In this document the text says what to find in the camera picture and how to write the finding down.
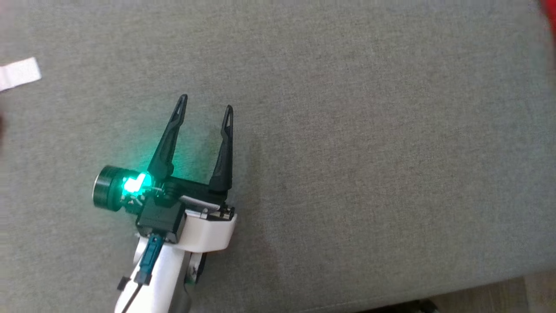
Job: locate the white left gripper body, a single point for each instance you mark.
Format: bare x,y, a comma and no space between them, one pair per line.
208,230

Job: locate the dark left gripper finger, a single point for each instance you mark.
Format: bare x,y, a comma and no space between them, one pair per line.
167,152
223,169

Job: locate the white tape strip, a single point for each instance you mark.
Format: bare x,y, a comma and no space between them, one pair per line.
19,73

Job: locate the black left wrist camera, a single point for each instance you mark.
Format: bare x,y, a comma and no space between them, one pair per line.
163,221

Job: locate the red and white sports jersey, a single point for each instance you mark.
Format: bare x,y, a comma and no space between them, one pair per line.
551,26

